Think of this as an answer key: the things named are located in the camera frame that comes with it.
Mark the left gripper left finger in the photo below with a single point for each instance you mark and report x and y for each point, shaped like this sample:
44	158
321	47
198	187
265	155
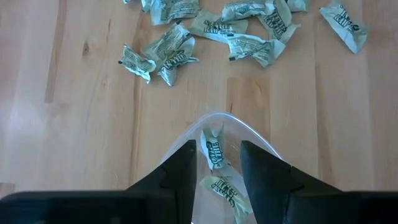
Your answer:
183	186

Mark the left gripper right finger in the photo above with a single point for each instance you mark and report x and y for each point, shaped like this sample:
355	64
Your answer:
267	186

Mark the tall clear plastic bin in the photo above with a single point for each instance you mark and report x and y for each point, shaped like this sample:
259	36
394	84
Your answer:
224	119

